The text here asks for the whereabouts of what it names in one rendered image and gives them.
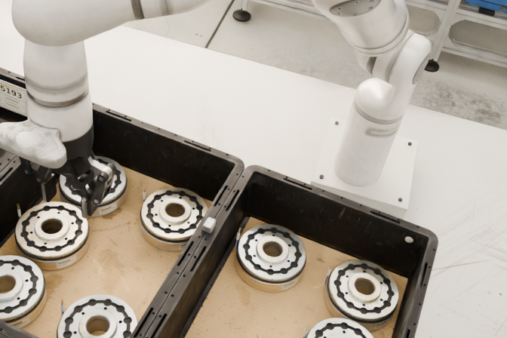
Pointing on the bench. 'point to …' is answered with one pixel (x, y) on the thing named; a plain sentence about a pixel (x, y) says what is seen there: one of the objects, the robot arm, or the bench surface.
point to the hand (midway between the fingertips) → (68, 198)
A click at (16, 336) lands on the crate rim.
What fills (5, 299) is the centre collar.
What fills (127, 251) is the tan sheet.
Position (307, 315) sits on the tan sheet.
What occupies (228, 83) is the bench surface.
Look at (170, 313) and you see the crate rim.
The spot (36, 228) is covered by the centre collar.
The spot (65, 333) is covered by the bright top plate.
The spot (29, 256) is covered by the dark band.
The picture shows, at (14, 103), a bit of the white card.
